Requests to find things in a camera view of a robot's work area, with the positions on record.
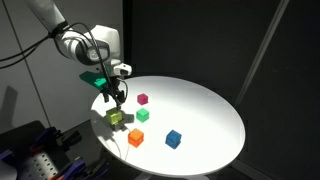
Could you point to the black equipment cart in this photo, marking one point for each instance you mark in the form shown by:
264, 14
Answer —
20, 140

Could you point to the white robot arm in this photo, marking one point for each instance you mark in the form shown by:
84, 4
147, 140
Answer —
83, 46

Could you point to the orange block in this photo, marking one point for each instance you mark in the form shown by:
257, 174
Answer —
135, 138

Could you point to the large purple clamp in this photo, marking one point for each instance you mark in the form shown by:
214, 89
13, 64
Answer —
71, 168

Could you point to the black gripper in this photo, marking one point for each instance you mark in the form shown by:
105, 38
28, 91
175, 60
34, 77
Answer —
111, 86

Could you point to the light green block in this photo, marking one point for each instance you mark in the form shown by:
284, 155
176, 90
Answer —
114, 116

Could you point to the blue block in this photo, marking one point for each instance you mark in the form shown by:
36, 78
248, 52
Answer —
173, 139

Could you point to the black clamp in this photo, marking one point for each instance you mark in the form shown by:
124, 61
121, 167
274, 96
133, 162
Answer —
71, 138

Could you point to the magenta block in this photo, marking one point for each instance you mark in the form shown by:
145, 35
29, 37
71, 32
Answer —
142, 99

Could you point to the grey metal wall strip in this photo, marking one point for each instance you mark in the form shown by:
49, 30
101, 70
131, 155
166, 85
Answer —
261, 50

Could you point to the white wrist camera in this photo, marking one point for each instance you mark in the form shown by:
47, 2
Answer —
122, 69

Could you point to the purple orange clamp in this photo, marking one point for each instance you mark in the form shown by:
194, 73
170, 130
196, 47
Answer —
43, 136

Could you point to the perforated metal board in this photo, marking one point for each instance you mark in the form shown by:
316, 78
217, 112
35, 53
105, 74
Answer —
38, 168

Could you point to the teal camera mount bracket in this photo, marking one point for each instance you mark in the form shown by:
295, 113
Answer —
91, 80

